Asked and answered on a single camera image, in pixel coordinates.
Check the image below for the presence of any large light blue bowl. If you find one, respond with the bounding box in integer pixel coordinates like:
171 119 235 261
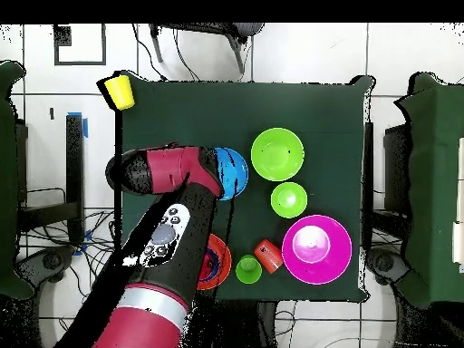
212 147 250 201

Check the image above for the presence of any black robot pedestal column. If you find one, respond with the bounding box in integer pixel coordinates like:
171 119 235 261
188 299 280 348

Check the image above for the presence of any dark green table cloth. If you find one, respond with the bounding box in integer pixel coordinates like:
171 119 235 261
114 70 374 302

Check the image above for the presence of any large pink bowl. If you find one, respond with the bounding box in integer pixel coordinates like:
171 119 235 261
281 214 353 285

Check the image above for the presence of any black chair base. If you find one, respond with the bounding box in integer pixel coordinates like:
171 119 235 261
15 246 77 291

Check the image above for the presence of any green cup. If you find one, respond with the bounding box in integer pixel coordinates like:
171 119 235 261
235 254 263 285

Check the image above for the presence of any green cloth side table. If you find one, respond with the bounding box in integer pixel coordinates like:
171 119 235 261
0 60 35 300
394 71 464 309

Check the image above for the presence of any black metal frame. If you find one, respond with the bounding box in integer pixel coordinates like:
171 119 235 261
15 113 86 244

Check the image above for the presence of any orange cup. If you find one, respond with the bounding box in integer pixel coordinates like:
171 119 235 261
253 238 285 274

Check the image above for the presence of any orange bowl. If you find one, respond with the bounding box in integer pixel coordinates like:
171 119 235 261
197 233 233 292

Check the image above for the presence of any bundle of floor cables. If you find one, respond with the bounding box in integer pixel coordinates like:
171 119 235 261
17 208 121 302

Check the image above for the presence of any yellow cup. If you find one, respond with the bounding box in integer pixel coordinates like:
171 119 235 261
103 74 136 111

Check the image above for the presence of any large green bowl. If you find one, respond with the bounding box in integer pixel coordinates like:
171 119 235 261
250 127 305 182

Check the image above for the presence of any small green bowl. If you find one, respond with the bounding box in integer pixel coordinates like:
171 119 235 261
270 181 309 219

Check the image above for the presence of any black mesh chair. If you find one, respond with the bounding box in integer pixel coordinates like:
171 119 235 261
149 22 266 75

